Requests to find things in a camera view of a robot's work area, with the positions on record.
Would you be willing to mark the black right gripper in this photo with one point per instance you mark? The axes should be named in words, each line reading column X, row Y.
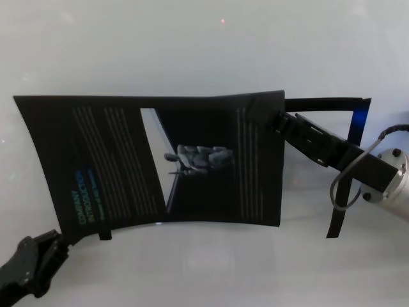
column 322, row 144

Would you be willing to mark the black company introduction poster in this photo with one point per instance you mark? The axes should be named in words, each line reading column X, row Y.
column 207, row 198

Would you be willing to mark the black tape frame outline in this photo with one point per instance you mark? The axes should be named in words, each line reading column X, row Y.
column 354, row 128

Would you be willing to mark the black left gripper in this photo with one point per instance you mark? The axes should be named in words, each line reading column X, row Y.
column 28, row 265

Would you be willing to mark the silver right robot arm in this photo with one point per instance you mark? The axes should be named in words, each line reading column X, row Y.
column 396, row 185

